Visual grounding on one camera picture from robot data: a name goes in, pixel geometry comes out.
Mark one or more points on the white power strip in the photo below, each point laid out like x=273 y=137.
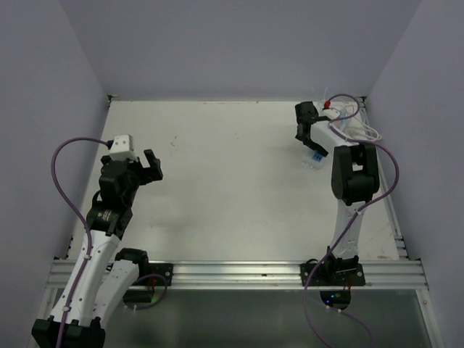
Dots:
x=314 y=160

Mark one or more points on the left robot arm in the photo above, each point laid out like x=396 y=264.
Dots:
x=102 y=273

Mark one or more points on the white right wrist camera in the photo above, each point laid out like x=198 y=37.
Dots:
x=330 y=111

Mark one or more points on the aluminium mounting rail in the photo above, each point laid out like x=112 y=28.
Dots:
x=280 y=275

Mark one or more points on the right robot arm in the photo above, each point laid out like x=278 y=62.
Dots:
x=354 y=181

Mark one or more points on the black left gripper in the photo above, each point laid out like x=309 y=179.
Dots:
x=146 y=174

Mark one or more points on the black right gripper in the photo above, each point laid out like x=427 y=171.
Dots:
x=316 y=146

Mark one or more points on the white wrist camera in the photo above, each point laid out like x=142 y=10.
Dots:
x=330 y=111
x=122 y=149

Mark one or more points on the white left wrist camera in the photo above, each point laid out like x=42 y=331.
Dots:
x=122 y=149

